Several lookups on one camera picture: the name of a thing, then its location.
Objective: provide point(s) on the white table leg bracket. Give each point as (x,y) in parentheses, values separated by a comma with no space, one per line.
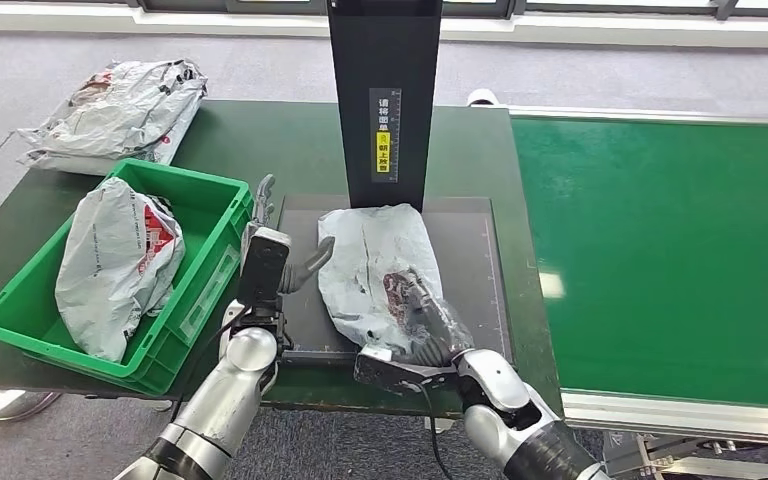
(438,425)

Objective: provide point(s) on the white parcel black red print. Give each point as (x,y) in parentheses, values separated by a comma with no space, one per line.
(112,272)

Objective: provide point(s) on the black inbound scanner machine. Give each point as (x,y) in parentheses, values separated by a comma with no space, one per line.
(384,66)

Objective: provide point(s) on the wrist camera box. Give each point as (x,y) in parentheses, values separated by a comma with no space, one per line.
(263,272)
(397,374)

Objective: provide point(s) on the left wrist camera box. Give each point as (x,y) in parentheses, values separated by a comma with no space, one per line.
(263,272)

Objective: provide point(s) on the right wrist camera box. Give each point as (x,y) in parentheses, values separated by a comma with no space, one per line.
(397,374)

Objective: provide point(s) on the green plastic crate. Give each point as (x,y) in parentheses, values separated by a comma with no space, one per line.
(218,225)

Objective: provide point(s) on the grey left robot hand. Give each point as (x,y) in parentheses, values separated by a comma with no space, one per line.
(304,268)

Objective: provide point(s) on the yellow black ruler label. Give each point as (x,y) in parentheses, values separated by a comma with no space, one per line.
(384,132)

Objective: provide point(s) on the dark green table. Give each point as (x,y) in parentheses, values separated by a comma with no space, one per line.
(258,146)

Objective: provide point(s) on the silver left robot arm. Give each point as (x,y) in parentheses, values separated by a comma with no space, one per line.
(225,404)

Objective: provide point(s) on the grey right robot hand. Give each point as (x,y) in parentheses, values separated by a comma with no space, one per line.
(440,328)

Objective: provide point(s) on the aluminium conveyor frame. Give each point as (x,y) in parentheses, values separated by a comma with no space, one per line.
(656,417)

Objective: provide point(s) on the flat grey parcel red dot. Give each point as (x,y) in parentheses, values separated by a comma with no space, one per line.
(92,156)

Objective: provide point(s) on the chrome table foot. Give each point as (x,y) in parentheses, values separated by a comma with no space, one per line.
(6,404)

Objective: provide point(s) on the grey parcel with brown tear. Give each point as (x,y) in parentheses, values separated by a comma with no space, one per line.
(371,258)

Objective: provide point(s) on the green conveyor belt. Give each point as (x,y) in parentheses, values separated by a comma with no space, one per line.
(656,232)

